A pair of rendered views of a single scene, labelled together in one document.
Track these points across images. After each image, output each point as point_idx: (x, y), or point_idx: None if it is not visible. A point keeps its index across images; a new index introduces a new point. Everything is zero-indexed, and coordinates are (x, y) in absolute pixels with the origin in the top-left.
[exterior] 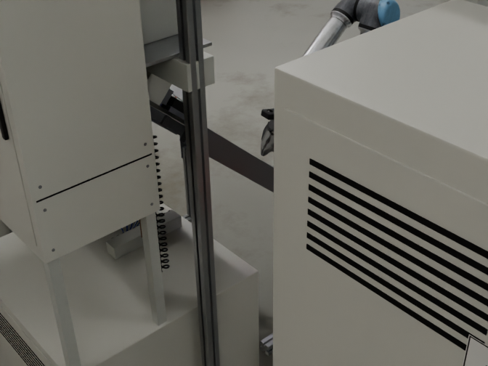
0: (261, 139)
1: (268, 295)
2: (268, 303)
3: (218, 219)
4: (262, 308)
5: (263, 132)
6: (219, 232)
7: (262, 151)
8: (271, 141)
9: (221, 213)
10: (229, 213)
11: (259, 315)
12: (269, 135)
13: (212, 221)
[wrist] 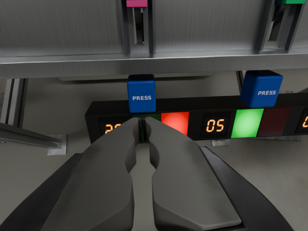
0: (200, 147)
1: (154, 169)
2: (145, 162)
3: (287, 207)
4: (143, 153)
5: (239, 188)
6: (265, 193)
7: (142, 118)
8: (100, 164)
9: (295, 218)
10: (291, 226)
11: (138, 145)
12: (158, 194)
13: (288, 200)
